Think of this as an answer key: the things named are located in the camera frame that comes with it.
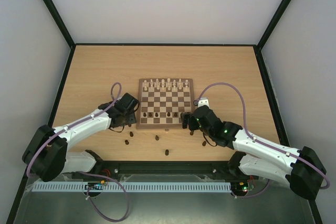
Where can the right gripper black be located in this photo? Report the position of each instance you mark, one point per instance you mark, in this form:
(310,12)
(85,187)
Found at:
(187,119)

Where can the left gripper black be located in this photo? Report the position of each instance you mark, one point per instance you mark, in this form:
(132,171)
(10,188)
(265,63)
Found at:
(132,119)

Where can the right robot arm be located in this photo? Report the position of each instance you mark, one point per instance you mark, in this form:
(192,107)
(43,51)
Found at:
(301,170)

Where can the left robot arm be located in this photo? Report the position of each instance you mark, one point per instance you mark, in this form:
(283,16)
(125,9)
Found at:
(48,153)

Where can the wooden chess board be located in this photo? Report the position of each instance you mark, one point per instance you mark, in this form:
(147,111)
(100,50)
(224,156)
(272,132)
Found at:
(162,102)

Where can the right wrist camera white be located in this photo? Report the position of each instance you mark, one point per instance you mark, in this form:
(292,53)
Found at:
(201,102)

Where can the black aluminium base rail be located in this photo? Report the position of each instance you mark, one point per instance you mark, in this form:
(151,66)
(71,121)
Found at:
(226,170)

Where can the light blue cable duct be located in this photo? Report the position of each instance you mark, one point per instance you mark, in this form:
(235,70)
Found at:
(134,187)

